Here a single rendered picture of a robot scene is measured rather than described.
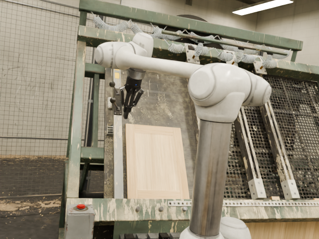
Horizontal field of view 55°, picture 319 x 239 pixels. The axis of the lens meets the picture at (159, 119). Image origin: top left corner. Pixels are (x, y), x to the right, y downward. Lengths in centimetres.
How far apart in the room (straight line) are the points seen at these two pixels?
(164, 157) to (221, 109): 106
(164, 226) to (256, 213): 60
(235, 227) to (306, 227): 151
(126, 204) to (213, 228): 78
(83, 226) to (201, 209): 64
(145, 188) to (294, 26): 707
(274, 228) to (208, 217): 151
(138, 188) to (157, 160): 22
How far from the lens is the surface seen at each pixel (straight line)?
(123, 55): 130
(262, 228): 244
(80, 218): 147
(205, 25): 296
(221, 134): 96
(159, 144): 197
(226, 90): 91
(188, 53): 239
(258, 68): 264
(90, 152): 190
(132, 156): 188
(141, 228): 176
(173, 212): 180
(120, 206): 173
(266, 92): 107
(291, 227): 259
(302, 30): 824
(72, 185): 173
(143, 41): 141
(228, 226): 122
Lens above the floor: 148
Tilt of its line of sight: 4 degrees down
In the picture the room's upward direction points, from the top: 6 degrees clockwise
